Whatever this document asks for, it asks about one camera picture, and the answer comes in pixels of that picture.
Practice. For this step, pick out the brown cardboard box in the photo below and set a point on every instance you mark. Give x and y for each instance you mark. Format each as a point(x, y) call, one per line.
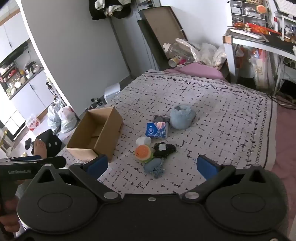
point(101, 129)

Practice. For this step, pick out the pink bedsheet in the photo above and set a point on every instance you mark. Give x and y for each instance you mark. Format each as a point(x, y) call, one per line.
point(285, 143)

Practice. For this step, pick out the patterned grey blanket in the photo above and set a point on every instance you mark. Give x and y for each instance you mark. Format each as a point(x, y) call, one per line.
point(219, 115)

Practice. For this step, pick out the white desk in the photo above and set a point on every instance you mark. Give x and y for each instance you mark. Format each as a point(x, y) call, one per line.
point(231, 58)

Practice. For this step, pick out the black stool with white dots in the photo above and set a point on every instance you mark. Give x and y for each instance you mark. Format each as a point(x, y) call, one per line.
point(51, 142)

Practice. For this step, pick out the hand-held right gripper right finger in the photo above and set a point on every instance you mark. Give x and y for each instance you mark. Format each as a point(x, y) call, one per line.
point(207, 168)

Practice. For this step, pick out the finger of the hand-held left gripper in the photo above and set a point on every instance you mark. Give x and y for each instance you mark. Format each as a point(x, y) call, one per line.
point(24, 158)
point(54, 161)

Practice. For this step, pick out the dark cloth in clear bag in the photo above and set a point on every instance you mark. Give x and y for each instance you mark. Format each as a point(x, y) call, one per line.
point(161, 118)

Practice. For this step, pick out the pink pillow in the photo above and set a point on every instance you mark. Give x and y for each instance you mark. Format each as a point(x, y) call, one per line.
point(201, 70)

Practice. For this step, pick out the black range hood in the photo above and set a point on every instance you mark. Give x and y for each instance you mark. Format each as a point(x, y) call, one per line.
point(13, 55)

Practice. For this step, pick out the fluffy light blue plush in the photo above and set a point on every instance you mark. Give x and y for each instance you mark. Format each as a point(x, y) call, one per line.
point(182, 117)

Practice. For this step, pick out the blue grey knitted cloth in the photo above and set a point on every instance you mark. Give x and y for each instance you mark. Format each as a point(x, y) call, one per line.
point(154, 168)

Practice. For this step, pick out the white plastic bag red print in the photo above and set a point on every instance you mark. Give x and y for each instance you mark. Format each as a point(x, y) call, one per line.
point(68, 119)

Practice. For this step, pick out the large clear water bottle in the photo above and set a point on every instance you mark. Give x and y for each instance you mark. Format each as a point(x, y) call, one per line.
point(178, 49)

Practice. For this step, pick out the crumpled white plastic bags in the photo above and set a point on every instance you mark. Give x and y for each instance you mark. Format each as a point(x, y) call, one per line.
point(212, 55)

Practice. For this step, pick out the black leaning panel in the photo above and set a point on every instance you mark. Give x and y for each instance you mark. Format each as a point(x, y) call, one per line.
point(150, 46)

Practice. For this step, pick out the white floor appliance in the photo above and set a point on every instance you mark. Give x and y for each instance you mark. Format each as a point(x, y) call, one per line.
point(112, 92)

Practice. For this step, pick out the person's foot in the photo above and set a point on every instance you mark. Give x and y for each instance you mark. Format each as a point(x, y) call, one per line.
point(40, 149)

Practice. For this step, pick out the small white soft item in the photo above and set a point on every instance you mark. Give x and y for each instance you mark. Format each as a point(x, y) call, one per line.
point(143, 141)

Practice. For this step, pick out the round orange plush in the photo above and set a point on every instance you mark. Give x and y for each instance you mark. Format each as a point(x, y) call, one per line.
point(261, 8)

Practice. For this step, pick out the orange and green plush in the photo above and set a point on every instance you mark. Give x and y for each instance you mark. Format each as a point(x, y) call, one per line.
point(143, 153)

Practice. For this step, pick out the cluttered kitchen counter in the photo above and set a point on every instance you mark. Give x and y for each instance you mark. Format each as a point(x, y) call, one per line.
point(20, 78)

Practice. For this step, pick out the black hanging clothes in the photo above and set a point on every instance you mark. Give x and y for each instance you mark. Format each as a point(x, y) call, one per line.
point(97, 14)

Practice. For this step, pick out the white keyboard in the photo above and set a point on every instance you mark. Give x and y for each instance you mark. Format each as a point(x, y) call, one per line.
point(285, 7)

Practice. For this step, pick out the long white bar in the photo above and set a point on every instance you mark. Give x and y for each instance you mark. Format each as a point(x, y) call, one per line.
point(247, 33)

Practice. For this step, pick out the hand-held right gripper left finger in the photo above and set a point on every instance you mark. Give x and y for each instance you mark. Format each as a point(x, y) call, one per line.
point(98, 165)

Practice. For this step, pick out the black cloth with white label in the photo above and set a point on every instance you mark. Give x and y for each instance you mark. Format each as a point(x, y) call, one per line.
point(164, 149)

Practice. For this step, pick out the person's left hand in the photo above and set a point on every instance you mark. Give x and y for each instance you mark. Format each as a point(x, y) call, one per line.
point(9, 206)

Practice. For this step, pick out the blue tissue pack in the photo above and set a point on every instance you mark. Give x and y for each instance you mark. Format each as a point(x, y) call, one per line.
point(157, 131)

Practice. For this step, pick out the grey drawer organizer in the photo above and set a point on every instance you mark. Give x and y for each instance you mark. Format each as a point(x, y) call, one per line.
point(238, 14)

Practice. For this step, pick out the brown cardboard sheet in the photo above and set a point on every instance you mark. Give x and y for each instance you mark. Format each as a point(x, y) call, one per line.
point(161, 23)

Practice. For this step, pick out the black slipper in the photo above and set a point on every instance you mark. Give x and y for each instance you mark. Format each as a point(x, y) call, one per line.
point(28, 143)

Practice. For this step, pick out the paper cup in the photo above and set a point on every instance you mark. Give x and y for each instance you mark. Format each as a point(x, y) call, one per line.
point(173, 61)

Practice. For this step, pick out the red and white packet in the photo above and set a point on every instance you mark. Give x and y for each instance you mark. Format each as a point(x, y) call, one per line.
point(33, 122)

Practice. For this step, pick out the white bottle with red cap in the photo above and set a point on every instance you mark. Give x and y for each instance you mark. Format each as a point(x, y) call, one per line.
point(276, 24)

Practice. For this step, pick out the small black floor items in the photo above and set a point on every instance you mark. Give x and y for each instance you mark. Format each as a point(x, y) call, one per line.
point(96, 103)

